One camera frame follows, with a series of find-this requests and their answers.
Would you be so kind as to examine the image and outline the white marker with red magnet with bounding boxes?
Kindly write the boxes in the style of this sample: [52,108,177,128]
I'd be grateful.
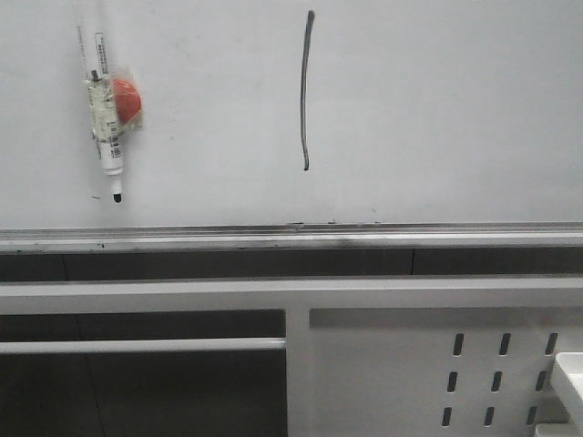
[75,0,147,205]

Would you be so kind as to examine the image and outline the grey metal pegboard stand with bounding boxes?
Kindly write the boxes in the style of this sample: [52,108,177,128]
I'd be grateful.
[1,248,582,436]

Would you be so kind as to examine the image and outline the white plastic marker tray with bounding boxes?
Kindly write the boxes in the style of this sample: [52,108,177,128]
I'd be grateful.
[534,352,582,436]

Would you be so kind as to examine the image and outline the white whiteboard with grey frame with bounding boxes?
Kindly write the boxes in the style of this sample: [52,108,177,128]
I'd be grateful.
[1,1,582,252]

